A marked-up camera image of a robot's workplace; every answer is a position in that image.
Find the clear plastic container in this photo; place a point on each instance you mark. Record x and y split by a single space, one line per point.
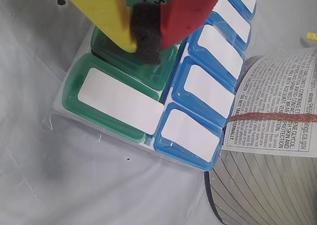
272 185

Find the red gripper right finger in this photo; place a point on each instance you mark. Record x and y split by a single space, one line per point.
188 12

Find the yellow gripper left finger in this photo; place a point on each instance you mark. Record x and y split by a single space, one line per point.
99 7

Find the weekly pill organizer box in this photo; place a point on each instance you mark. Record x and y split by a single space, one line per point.
198 98

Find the yellow plastic clamp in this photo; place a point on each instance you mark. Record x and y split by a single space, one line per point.
312 36

